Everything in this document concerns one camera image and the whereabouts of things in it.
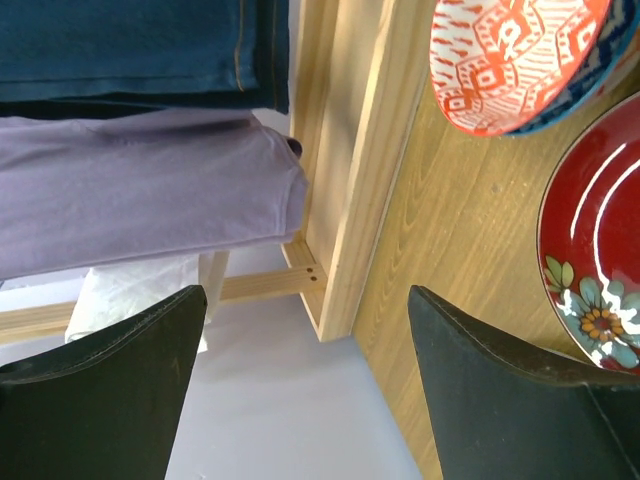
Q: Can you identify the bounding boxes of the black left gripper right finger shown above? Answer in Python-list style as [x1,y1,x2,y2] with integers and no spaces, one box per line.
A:
[408,285,639,479]

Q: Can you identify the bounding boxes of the navy blue cloth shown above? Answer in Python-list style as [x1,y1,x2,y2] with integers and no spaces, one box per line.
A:
[1,0,290,120]

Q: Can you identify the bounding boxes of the red white patterned bowl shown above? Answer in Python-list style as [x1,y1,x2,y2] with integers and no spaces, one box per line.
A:
[429,0,639,136]

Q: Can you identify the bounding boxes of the white cloth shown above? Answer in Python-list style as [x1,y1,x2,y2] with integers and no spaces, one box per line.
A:
[64,251,230,343]

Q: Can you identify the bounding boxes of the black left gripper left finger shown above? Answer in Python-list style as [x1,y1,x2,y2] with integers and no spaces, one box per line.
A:
[1,285,207,479]

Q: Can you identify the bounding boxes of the wooden clothes rack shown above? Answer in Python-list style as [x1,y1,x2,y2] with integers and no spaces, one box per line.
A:
[0,0,439,346]

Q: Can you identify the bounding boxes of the red floral plate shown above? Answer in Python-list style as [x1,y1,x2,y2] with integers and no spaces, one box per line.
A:
[537,94,639,374]

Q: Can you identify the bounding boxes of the purple cloth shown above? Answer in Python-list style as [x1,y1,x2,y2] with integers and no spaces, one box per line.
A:
[1,109,307,280]

